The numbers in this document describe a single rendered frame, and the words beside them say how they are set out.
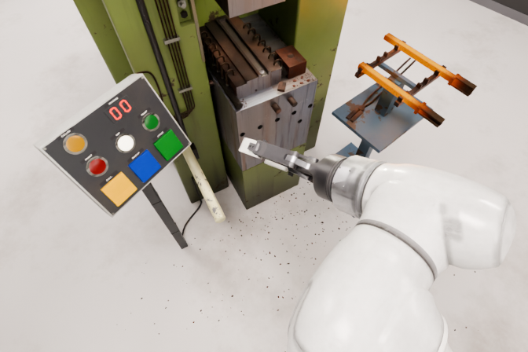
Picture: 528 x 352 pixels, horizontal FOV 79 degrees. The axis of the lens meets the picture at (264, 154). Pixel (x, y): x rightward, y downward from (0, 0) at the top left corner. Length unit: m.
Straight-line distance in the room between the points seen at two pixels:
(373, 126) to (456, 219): 1.24
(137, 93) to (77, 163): 0.26
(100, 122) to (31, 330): 1.43
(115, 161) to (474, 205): 0.89
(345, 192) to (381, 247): 0.12
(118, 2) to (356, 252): 0.96
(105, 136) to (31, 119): 2.00
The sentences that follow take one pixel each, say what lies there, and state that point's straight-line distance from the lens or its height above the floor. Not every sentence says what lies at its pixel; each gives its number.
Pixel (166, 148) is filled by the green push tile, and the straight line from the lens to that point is 1.08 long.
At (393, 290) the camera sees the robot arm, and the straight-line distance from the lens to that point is 0.36.
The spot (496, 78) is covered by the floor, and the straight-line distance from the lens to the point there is 3.33.
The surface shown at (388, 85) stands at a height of 0.94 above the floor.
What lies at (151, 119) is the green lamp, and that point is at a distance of 1.05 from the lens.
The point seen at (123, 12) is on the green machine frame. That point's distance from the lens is 1.13.
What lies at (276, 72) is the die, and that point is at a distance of 1.32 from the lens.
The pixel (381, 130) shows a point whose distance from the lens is 1.61.
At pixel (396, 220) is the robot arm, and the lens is 0.39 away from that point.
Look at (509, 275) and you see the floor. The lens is 2.35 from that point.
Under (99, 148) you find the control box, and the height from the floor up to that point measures 1.12.
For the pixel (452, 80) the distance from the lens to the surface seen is 1.55.
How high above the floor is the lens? 1.86
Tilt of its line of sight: 56 degrees down
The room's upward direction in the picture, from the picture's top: straight up
